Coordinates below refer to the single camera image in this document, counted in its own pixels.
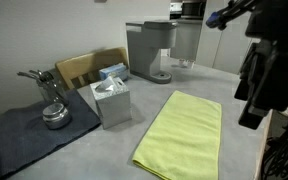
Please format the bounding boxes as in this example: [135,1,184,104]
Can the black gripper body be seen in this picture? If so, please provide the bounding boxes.
[233,39,288,131]

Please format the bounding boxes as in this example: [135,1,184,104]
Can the yellow microfibre towel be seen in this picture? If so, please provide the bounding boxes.
[132,89,223,180]

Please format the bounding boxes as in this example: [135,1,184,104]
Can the white cabinet doors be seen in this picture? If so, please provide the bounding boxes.
[195,0,255,75]

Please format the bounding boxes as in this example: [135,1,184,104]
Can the grey counter cabinet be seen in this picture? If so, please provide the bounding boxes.
[169,18,203,62]

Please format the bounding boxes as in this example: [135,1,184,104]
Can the microwave oven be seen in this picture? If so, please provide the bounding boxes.
[180,0,208,20]

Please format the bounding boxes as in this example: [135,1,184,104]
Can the small white appliance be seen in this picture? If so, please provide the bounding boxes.
[169,1,183,20]

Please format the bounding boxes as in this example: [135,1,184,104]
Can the grey coffee machine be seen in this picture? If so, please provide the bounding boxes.
[125,19,179,84]

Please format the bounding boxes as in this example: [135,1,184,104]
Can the blue cardboard box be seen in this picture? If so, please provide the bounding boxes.
[98,62,129,82]

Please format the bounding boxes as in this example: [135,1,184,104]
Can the grey tissue box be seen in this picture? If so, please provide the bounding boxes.
[89,77,133,130]

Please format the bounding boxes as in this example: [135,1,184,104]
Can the white tissue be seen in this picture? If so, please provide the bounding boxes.
[95,75,119,93]

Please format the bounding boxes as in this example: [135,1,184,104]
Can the glass jar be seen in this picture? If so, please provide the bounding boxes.
[37,71,70,108]

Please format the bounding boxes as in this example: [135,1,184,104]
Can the round steel container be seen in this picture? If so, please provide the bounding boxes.
[42,102,73,130]

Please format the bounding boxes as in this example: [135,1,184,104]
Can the dark blue cloth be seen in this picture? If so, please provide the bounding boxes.
[0,88,102,179]

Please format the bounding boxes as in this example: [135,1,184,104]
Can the black cable bundle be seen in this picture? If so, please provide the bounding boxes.
[262,125,288,180]

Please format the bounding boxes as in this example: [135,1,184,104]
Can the blue cable tape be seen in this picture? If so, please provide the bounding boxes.
[205,11,226,32]

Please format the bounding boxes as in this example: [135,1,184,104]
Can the metal utensil handle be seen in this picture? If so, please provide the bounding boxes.
[28,68,55,84]
[16,70,44,82]

